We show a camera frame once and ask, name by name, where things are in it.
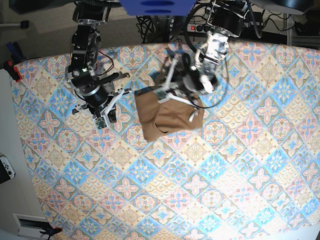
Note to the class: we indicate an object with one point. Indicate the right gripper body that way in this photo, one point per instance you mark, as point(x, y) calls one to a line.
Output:
point(111, 116)

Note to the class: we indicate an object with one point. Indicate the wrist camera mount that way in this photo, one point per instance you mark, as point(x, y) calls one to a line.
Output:
point(181, 86)
point(99, 111)

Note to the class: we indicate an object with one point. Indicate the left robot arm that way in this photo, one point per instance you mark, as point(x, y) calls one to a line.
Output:
point(223, 19)

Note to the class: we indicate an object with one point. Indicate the red black clamp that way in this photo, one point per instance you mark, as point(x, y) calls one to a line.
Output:
point(12, 70)

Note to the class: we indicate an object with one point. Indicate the white power strip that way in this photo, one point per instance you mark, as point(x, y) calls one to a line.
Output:
point(198, 28)

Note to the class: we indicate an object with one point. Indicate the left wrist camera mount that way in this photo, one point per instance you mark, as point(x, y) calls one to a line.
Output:
point(181, 86)

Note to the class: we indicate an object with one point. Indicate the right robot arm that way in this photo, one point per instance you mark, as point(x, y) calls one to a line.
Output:
point(81, 73)

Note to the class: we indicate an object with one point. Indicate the black caster wheel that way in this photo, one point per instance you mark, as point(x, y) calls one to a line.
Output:
point(24, 24)

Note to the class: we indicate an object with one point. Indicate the black clamp bottom left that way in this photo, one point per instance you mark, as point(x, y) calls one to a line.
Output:
point(47, 229)

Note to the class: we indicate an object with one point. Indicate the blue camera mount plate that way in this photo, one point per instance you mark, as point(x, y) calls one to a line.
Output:
point(157, 7)

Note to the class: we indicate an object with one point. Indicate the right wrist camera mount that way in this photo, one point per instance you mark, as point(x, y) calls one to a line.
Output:
point(99, 111)

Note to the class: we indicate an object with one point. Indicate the brown t-shirt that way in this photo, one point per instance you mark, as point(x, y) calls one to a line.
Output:
point(161, 119)

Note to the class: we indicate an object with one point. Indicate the patterned tile tablecloth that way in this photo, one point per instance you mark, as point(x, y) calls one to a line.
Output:
point(251, 170)

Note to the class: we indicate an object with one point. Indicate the white vent box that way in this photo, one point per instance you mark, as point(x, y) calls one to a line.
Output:
point(29, 227)

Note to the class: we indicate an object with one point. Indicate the white game controller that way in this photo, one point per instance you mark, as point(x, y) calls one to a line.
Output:
point(6, 170)

